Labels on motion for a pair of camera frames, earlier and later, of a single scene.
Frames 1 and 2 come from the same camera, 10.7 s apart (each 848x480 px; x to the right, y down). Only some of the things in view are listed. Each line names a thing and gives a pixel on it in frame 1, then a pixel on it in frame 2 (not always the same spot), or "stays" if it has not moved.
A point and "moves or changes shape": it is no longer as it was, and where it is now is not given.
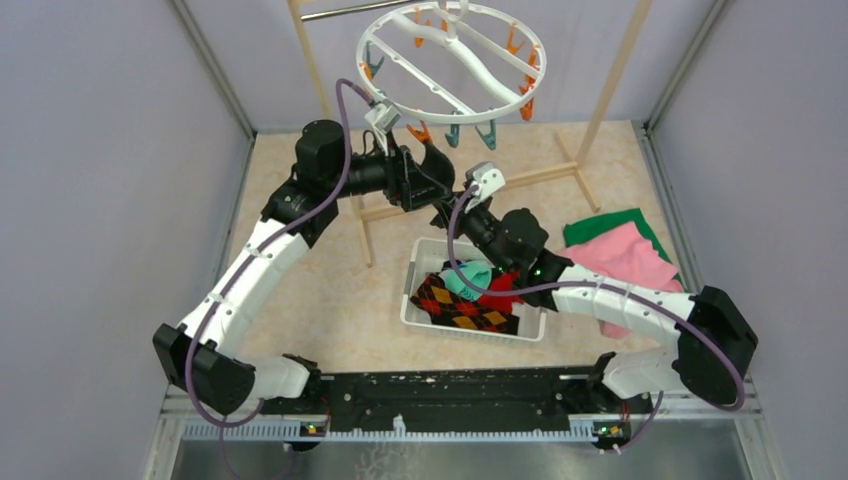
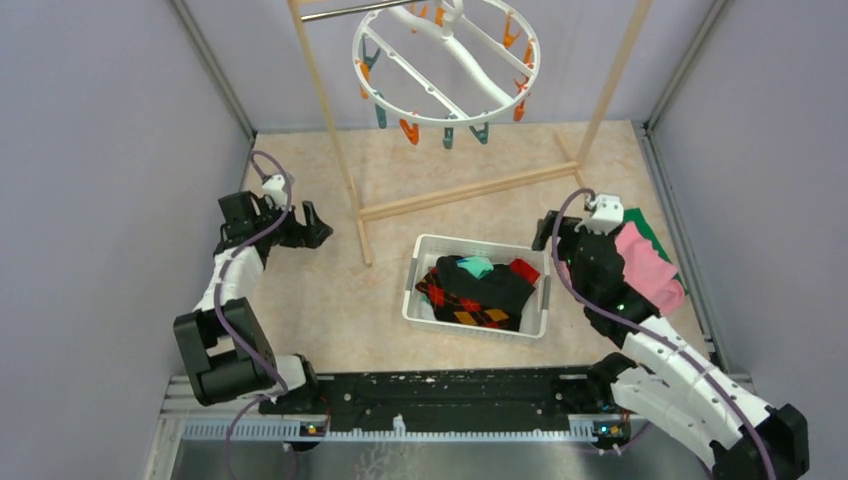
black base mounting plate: [567, 397] stays
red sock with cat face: [502, 282] moves or changes shape
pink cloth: [623, 253] stays
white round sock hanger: [362, 76] moves or changes shape
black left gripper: [412, 188] → [309, 235]
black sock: [437, 165] → [501, 289]
